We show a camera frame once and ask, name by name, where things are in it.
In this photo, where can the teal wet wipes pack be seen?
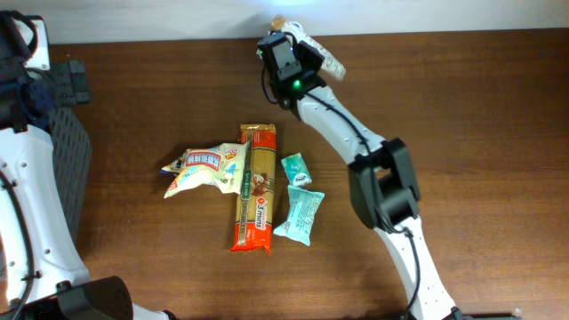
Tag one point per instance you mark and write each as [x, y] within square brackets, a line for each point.
[301, 216]

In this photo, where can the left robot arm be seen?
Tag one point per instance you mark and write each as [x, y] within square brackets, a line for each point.
[45, 156]

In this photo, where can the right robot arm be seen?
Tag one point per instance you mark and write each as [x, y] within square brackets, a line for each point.
[383, 187]

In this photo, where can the white tube with cork cap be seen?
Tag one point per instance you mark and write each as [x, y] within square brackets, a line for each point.
[330, 65]

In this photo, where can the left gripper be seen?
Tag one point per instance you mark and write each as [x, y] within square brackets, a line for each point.
[72, 78]

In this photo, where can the orange spaghetti packet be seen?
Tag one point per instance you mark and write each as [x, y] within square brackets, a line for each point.
[254, 206]

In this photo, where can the small teal tissue pack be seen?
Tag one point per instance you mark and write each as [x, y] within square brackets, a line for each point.
[296, 170]

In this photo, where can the cream snack bag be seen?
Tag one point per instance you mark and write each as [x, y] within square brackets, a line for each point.
[221, 166]

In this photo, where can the grey plastic basket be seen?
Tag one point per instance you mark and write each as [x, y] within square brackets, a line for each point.
[72, 154]

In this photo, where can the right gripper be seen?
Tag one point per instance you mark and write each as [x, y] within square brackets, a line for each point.
[313, 63]

